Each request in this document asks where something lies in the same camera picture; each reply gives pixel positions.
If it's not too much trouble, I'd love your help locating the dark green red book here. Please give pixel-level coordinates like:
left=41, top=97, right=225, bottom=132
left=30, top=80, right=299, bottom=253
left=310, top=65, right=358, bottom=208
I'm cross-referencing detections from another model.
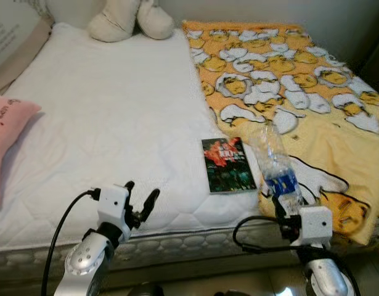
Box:
left=202, top=137, right=258, bottom=195

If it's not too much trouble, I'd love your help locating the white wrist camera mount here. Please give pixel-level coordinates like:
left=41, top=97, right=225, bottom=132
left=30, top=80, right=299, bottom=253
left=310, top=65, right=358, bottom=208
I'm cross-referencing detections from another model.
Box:
left=96, top=184, right=131, bottom=230
left=298, top=205, right=333, bottom=247

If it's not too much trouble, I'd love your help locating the grey quilted mattress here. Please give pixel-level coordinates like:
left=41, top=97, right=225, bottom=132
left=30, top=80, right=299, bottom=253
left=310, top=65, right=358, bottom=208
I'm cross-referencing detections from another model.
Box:
left=0, top=225, right=379, bottom=290

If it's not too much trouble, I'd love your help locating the pink pillow with rabbit print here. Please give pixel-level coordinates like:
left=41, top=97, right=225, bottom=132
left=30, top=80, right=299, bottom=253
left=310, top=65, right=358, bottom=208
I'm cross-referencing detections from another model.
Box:
left=0, top=94, right=42, bottom=210

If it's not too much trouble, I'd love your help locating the beige plush toy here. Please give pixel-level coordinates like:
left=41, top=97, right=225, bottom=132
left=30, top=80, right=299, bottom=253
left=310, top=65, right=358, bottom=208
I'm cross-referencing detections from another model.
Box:
left=88, top=0, right=175, bottom=43

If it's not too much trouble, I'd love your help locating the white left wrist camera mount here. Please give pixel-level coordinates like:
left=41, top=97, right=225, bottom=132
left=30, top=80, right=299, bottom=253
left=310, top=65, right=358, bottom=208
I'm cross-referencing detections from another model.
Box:
left=96, top=184, right=131, bottom=230

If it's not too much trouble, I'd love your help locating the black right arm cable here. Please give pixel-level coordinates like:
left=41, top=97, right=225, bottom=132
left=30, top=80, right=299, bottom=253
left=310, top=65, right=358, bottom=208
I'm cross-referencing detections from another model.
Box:
left=232, top=216, right=301, bottom=255

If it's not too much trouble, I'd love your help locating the dark grey wardrobe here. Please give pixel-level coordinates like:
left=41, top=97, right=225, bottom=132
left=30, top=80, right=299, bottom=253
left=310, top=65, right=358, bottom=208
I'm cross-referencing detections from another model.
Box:
left=362, top=34, right=379, bottom=96

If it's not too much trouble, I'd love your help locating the white quilted mattress pad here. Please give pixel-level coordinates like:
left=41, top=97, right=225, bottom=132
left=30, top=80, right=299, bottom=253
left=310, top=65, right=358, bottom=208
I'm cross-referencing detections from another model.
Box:
left=0, top=23, right=282, bottom=252

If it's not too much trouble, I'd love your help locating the clear plastic bottle blue label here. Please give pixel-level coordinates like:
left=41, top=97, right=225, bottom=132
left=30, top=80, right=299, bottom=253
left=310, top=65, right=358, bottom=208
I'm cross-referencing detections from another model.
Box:
left=248, top=121, right=304, bottom=215

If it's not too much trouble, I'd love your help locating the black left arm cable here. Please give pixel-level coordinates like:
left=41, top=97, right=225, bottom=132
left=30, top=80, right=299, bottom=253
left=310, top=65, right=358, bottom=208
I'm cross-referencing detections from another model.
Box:
left=41, top=190, right=97, bottom=296

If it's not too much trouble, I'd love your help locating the yellow egg print blanket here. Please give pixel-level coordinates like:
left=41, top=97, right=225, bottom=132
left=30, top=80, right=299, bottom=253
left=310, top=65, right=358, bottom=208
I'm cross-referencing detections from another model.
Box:
left=182, top=20, right=379, bottom=246

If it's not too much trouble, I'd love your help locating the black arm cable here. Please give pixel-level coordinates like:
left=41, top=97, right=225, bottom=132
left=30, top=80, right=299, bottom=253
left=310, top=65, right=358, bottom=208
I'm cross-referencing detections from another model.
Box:
left=232, top=216, right=301, bottom=255
left=41, top=190, right=97, bottom=296

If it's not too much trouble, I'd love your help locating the grey floral printed cushion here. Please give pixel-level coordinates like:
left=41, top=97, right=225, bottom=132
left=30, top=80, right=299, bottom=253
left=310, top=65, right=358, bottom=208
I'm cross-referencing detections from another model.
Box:
left=0, top=0, right=55, bottom=95

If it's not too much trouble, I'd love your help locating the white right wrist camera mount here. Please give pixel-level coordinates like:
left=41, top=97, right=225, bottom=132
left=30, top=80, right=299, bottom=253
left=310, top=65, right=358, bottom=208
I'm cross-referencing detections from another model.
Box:
left=298, top=205, right=333, bottom=247

